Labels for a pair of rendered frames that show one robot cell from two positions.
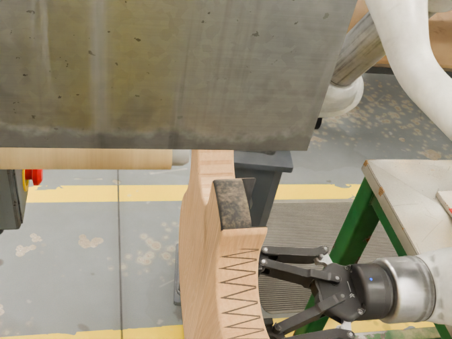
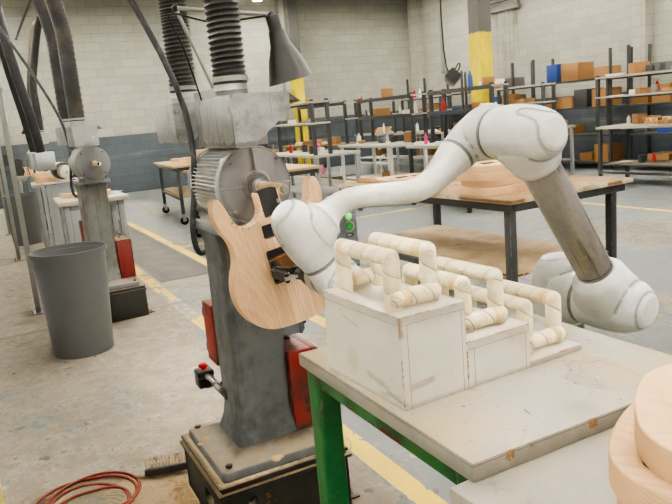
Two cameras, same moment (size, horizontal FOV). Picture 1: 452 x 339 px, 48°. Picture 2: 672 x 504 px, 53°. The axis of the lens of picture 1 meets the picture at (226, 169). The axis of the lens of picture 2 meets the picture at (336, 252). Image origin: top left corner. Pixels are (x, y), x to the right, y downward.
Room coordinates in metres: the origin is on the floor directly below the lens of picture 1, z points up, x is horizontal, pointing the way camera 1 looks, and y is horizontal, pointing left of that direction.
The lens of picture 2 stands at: (0.24, -1.93, 1.45)
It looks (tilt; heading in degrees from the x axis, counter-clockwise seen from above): 11 degrees down; 81
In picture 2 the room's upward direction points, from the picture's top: 5 degrees counter-clockwise
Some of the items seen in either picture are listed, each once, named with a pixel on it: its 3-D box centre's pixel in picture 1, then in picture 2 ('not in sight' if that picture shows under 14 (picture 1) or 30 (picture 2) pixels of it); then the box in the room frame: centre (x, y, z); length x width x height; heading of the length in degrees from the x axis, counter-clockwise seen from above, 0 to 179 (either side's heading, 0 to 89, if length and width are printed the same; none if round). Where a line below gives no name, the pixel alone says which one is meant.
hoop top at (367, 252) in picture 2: not in sight; (364, 251); (0.49, -0.71, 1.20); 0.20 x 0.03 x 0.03; 110
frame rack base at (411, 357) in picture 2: not in sight; (392, 337); (0.53, -0.70, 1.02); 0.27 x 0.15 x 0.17; 111
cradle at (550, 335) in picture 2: not in sight; (543, 337); (0.86, -0.68, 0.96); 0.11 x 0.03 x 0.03; 21
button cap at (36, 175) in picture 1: (30, 173); not in sight; (0.61, 0.32, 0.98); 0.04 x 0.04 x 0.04; 18
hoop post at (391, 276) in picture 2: not in sight; (392, 283); (0.52, -0.79, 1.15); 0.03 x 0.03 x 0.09
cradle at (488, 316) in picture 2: not in sight; (484, 317); (0.71, -0.73, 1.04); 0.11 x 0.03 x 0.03; 21
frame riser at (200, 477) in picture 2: not in sight; (264, 470); (0.27, 0.51, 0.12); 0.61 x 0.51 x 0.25; 18
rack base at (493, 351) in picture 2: not in sight; (453, 338); (0.67, -0.64, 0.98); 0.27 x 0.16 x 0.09; 111
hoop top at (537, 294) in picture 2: not in sight; (523, 291); (0.86, -0.58, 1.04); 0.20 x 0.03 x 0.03; 110
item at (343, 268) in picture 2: not in sight; (343, 269); (0.46, -0.64, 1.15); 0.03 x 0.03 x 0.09
